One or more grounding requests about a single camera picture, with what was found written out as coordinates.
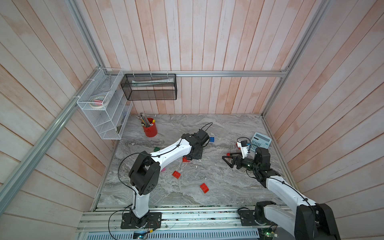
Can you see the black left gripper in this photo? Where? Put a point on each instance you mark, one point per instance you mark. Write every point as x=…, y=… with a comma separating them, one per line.
x=198, y=157

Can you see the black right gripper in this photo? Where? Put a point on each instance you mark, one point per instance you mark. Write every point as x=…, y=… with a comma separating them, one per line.
x=239, y=159

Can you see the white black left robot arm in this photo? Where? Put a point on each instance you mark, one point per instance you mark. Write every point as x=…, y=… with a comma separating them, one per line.
x=145, y=172

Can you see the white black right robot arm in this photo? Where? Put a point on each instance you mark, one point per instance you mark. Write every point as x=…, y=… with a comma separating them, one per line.
x=306, y=220

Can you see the red curved lego brick centre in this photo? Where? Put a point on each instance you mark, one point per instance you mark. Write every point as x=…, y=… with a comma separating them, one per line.
x=176, y=174

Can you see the red lego brick front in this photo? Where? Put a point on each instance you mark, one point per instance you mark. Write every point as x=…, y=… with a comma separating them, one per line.
x=204, y=188

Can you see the light blue calculator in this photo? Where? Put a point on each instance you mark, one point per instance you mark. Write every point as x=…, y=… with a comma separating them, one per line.
x=260, y=141

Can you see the red pen cup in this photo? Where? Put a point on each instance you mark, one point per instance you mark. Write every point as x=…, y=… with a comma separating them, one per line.
x=150, y=130

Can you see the pens in cup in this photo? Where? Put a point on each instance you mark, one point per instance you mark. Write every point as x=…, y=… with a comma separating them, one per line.
x=146, y=122

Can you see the tape roll on shelf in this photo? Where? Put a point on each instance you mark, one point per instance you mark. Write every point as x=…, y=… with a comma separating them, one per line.
x=99, y=102

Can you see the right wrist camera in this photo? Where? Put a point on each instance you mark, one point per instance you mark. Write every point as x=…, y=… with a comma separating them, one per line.
x=244, y=147

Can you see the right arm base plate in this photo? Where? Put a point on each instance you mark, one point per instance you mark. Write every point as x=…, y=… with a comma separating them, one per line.
x=247, y=218

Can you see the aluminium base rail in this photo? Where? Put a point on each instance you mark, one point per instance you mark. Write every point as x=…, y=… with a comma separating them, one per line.
x=176, y=223

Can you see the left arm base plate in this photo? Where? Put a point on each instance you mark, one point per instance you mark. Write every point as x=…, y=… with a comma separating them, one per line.
x=141, y=220

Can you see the black mesh wall basket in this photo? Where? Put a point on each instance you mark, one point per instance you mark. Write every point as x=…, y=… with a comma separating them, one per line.
x=150, y=87

